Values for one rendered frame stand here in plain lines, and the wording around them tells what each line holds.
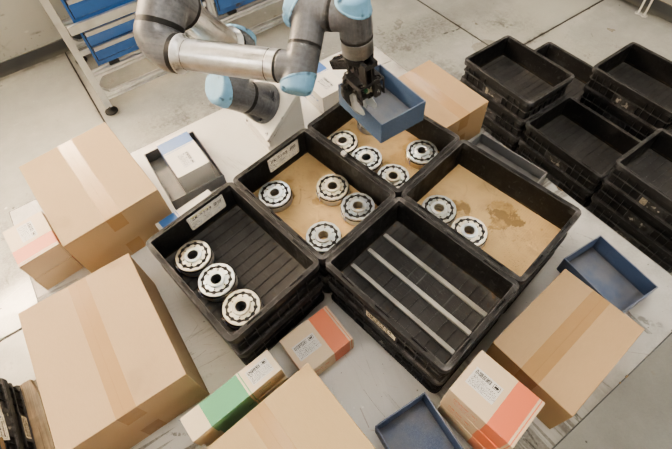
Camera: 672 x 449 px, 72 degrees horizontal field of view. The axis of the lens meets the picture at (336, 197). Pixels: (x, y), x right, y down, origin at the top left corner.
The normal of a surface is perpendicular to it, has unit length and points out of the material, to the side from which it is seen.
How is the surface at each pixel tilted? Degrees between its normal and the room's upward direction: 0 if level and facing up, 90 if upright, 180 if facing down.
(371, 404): 0
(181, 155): 0
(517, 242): 0
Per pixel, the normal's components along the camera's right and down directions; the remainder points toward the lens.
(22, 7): 0.57, 0.64
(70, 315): -0.06, -0.58
